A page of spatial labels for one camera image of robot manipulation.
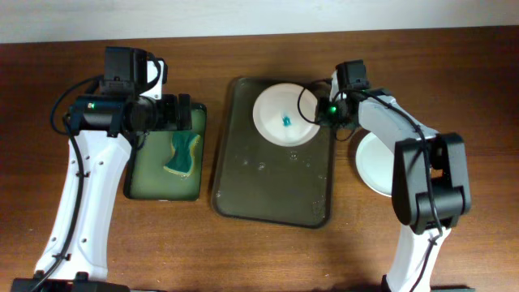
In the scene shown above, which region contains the pinkish white plate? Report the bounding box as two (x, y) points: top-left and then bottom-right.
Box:
(252, 83), (320, 147)

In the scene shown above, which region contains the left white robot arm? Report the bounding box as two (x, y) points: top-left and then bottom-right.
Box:
(11, 47), (199, 291)

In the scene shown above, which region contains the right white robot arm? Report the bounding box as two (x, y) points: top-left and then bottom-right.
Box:
(315, 60), (471, 292)

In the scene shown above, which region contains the pale grey plate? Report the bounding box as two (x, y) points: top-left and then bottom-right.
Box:
(355, 132), (394, 197)

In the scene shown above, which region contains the small black water tray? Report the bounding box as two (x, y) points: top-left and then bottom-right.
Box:
(123, 103), (207, 201)

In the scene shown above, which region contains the green and yellow sponge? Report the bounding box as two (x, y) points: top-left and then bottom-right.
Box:
(164, 131), (201, 177)

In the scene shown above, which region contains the large dark serving tray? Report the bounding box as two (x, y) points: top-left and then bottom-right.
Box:
(212, 78), (336, 229)

